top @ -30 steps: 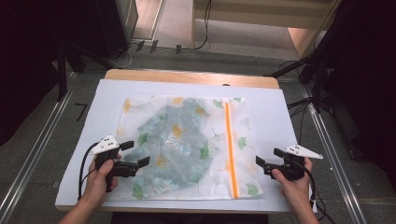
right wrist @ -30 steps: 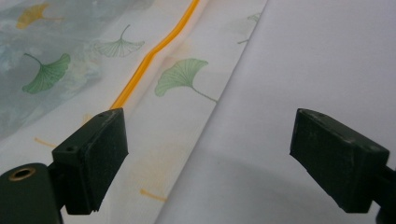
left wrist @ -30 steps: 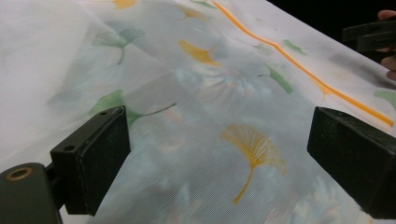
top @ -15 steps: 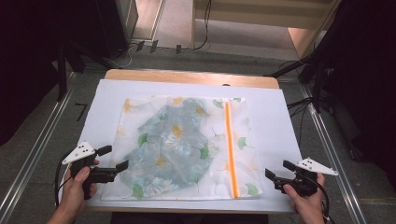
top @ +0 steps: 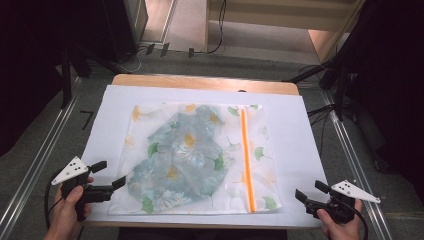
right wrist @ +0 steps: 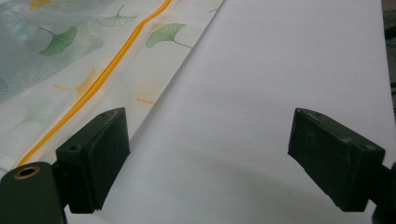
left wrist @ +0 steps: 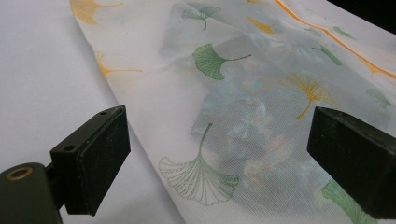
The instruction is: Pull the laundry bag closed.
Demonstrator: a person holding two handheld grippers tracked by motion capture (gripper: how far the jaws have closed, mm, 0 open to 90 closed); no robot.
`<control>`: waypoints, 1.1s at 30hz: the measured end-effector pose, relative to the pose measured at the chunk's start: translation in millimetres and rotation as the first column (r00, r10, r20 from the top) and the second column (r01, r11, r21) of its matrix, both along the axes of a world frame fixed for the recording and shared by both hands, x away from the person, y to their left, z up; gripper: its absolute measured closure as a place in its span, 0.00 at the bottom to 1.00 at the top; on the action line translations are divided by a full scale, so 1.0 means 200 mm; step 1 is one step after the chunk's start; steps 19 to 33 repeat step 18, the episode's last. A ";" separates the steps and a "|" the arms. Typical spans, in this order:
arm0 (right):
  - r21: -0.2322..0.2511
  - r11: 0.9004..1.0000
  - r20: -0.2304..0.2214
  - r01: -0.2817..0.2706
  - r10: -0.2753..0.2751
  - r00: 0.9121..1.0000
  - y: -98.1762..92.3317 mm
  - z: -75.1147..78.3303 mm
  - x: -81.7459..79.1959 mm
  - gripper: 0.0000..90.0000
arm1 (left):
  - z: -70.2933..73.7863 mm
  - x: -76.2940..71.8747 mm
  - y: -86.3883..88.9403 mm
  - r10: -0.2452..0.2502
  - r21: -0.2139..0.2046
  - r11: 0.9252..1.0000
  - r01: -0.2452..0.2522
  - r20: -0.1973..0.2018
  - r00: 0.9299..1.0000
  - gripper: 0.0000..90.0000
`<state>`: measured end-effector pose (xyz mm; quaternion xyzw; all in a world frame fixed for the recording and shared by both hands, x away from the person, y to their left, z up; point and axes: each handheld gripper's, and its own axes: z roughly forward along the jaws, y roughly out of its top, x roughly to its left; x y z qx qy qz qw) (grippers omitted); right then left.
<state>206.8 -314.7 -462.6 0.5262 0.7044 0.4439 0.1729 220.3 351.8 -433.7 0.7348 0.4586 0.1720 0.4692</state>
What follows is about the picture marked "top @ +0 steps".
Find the black metal stand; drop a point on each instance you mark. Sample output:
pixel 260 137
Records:
pixel 340 90
pixel 66 80

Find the metal floor rail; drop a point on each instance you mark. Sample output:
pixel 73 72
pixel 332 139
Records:
pixel 356 166
pixel 36 156

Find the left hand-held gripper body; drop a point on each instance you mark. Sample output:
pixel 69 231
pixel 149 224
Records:
pixel 98 194

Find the blue floral garment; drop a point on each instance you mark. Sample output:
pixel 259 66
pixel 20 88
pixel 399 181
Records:
pixel 186 160

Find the light wooden shelf unit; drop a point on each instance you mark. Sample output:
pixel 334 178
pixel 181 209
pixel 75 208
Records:
pixel 266 15

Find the white table cover sheet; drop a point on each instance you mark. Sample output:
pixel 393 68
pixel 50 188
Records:
pixel 293 150

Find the white leaf-print mesh laundry bag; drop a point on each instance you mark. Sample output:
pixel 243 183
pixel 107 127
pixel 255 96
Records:
pixel 260 133

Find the person's left hand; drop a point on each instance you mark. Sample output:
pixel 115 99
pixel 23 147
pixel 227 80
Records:
pixel 65 220

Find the person's right hand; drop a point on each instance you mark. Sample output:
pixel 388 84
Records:
pixel 343 231

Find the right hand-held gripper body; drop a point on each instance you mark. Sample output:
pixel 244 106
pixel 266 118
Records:
pixel 343 210

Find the black cabinet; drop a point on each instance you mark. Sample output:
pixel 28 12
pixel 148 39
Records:
pixel 125 26

